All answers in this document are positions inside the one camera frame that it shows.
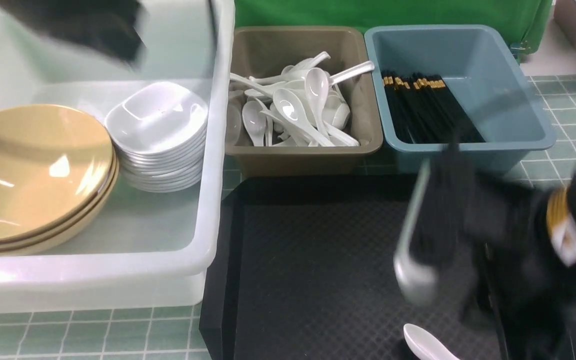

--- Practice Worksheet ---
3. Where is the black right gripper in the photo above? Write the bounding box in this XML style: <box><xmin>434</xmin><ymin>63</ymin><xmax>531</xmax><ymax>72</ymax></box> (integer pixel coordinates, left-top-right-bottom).
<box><xmin>418</xmin><ymin>142</ymin><xmax>478</xmax><ymax>271</ymax></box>

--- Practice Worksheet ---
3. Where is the yellow noodle bowl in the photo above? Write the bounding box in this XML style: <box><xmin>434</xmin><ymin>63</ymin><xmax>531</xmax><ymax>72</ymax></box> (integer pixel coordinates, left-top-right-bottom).
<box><xmin>0</xmin><ymin>104</ymin><xmax>114</xmax><ymax>240</ymax></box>

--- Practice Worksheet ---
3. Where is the white square side dish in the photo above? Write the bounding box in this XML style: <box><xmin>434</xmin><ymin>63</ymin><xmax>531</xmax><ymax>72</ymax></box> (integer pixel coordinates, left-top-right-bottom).
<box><xmin>393</xmin><ymin>160</ymin><xmax>439</xmax><ymax>306</ymax></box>

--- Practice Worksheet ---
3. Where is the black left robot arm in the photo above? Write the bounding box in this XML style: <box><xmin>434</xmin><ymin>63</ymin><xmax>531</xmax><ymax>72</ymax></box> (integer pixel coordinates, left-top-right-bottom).
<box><xmin>0</xmin><ymin>0</ymin><xmax>145</xmax><ymax>66</ymax></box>

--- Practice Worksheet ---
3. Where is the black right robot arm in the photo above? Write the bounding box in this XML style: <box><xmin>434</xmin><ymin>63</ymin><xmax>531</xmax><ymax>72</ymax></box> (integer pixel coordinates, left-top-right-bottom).
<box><xmin>393</xmin><ymin>143</ymin><xmax>576</xmax><ymax>360</ymax></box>

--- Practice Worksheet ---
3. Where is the bottom yellow bowl in tub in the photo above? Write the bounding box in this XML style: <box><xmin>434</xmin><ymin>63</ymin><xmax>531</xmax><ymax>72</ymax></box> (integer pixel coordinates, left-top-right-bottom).
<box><xmin>0</xmin><ymin>162</ymin><xmax>120</xmax><ymax>256</ymax></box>

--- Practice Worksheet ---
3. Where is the yellow bowl in tub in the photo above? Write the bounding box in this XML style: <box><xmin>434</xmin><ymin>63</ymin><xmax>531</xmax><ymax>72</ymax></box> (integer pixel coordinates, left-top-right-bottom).
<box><xmin>0</xmin><ymin>149</ymin><xmax>119</xmax><ymax>256</ymax></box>
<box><xmin>0</xmin><ymin>162</ymin><xmax>120</xmax><ymax>256</ymax></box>

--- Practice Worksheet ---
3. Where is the blue chopstick bin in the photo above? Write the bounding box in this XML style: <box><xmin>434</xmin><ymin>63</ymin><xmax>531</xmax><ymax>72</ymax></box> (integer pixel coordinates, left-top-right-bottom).
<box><xmin>364</xmin><ymin>24</ymin><xmax>557</xmax><ymax>174</ymax></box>

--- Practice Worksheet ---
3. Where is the white spoon on tray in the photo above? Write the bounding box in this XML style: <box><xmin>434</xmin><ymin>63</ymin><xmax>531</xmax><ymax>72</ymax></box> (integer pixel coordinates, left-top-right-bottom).
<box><xmin>403</xmin><ymin>323</ymin><xmax>459</xmax><ymax>360</ymax></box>

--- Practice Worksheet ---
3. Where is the black serving tray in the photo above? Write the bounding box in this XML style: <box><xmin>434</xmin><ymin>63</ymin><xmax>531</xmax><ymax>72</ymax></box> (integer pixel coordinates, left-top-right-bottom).
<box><xmin>198</xmin><ymin>175</ymin><xmax>528</xmax><ymax>360</ymax></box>

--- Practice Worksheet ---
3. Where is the white spoon sticking out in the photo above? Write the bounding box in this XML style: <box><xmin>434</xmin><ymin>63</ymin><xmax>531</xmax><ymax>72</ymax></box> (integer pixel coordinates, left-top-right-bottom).
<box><xmin>329</xmin><ymin>60</ymin><xmax>375</xmax><ymax>87</ymax></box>

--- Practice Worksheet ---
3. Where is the white spoon in bin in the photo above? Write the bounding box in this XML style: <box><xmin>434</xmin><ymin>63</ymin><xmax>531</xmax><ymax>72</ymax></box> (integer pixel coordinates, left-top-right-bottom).
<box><xmin>304</xmin><ymin>67</ymin><xmax>330</xmax><ymax>139</ymax></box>

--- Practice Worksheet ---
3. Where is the green cloth backdrop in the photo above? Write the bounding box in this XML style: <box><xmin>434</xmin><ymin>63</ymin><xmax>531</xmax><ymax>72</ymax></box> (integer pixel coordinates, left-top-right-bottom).
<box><xmin>234</xmin><ymin>0</ymin><xmax>553</xmax><ymax>54</ymax></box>

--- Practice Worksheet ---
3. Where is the brown spoon bin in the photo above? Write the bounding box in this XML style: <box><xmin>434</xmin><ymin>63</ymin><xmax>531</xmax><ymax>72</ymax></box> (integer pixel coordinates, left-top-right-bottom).
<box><xmin>225</xmin><ymin>26</ymin><xmax>384</xmax><ymax>178</ymax></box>

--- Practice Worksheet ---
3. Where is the white plastic tub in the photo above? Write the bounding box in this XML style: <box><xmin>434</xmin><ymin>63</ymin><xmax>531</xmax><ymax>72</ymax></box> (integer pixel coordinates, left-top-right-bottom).
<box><xmin>0</xmin><ymin>0</ymin><xmax>235</xmax><ymax>313</ymax></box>

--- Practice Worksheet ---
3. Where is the top white stacked dish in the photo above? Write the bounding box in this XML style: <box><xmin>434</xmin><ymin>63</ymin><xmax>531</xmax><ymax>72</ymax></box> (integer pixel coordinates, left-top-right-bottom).
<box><xmin>102</xmin><ymin>81</ymin><xmax>210</xmax><ymax>156</ymax></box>

